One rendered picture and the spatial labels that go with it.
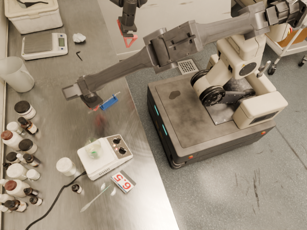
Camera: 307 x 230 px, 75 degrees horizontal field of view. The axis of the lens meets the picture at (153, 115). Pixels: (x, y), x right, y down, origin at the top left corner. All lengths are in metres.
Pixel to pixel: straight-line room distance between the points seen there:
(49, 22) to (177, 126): 1.11
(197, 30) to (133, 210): 0.69
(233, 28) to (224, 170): 1.34
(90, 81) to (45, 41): 0.74
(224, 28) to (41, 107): 0.93
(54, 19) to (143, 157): 1.09
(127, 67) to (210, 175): 1.33
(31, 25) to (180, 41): 1.23
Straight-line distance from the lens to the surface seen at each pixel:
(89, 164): 0.86
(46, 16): 1.58
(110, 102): 1.08
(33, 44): 1.47
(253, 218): 1.83
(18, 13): 1.57
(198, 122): 1.51
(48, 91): 1.23
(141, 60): 0.60
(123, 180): 0.89
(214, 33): 0.59
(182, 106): 1.56
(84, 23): 1.62
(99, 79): 0.73
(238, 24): 0.70
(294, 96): 2.59
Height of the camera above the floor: 1.63
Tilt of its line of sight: 58 degrees down
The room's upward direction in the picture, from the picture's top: 5 degrees clockwise
